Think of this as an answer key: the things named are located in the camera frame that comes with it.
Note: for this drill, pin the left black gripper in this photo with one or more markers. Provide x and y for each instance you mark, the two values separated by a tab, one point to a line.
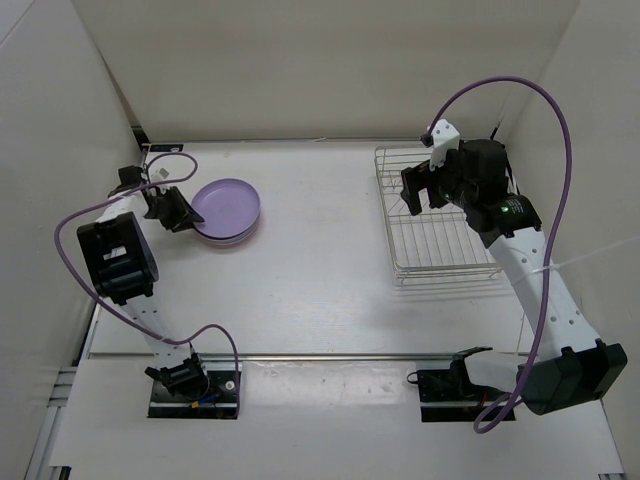
182	217

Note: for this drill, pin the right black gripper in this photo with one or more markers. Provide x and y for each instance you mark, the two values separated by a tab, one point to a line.
414	181

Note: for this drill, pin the purple plastic plate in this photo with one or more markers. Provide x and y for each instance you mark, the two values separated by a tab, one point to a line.
229	207

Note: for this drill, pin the white plastic plate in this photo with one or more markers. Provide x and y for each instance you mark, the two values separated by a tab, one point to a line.
254	225

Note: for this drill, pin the pink plastic plate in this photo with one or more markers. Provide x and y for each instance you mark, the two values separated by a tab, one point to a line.
230	241

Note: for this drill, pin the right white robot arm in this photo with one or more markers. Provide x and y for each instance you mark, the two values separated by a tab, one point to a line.
572	364

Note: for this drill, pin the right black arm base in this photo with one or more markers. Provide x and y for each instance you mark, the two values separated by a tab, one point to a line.
442	402

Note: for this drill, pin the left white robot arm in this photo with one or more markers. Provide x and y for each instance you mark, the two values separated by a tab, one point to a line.
123	269

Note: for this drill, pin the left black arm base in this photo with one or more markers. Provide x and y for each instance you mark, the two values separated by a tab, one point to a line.
194	390

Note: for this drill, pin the black label sticker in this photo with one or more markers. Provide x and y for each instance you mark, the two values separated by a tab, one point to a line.
165	148

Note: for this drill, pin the white zip tie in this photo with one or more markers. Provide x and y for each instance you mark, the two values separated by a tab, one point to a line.
557	266

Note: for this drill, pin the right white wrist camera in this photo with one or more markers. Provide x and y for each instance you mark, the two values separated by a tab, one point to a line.
441	138

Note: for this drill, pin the metal wire dish rack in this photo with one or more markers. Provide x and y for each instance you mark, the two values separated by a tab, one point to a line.
436	246

